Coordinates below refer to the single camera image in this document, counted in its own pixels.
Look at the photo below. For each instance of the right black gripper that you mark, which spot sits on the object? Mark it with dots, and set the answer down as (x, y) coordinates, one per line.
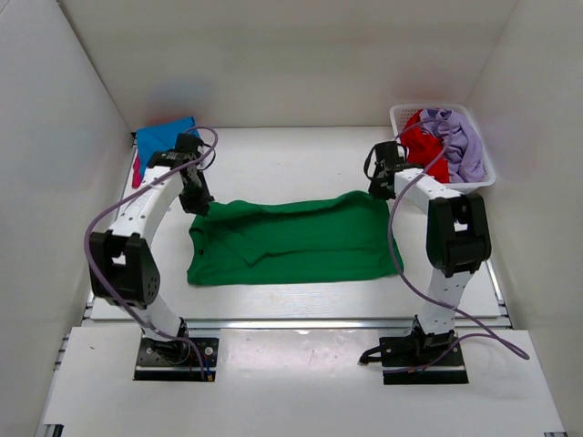
(373, 188)

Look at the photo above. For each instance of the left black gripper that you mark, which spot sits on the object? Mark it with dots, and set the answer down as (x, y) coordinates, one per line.
(198, 204)

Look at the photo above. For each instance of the green t shirt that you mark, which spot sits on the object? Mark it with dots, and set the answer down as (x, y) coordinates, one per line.
(313, 241)

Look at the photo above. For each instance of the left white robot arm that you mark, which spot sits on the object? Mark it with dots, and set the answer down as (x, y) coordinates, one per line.
(122, 269)

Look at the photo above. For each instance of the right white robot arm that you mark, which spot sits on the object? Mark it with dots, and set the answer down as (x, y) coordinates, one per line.
(457, 243)

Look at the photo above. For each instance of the red t shirt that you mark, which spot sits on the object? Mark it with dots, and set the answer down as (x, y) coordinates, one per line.
(423, 147)

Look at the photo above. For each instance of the white plastic basket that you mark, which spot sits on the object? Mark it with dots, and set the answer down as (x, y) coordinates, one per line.
(400, 114)

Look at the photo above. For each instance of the folded pink t shirt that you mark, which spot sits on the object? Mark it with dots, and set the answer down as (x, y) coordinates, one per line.
(137, 174)

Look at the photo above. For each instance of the folded blue t shirt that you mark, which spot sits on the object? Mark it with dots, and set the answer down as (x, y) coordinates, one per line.
(161, 137)

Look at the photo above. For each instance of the lilac t shirt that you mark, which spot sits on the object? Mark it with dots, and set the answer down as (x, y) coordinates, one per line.
(464, 154)

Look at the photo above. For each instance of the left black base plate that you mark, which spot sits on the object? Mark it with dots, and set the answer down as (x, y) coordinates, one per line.
(157, 361)

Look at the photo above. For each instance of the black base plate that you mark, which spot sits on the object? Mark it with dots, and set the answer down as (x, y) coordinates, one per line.
(157, 361)
(416, 359)

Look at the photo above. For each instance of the silver aluminium rail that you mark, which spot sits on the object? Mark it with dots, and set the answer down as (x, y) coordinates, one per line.
(297, 324)

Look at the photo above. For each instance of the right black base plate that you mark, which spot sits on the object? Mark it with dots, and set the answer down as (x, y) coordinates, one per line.
(416, 359)

